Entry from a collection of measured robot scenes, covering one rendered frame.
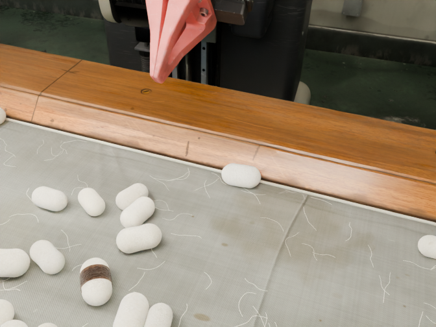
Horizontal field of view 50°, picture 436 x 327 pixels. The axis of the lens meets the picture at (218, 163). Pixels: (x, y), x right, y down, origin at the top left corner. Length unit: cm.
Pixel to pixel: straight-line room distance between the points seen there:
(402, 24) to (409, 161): 196
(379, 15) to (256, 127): 195
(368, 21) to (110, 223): 210
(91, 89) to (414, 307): 39
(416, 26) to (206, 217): 209
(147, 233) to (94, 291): 6
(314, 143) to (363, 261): 13
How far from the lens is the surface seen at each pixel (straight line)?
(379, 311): 38
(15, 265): 38
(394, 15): 240
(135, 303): 34
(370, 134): 50
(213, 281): 37
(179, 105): 51
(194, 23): 40
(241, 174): 43
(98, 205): 41
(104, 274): 36
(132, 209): 40
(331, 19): 241
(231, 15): 41
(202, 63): 122
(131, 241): 38
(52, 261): 38
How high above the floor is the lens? 104
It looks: 39 degrees down
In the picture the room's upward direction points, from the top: 2 degrees clockwise
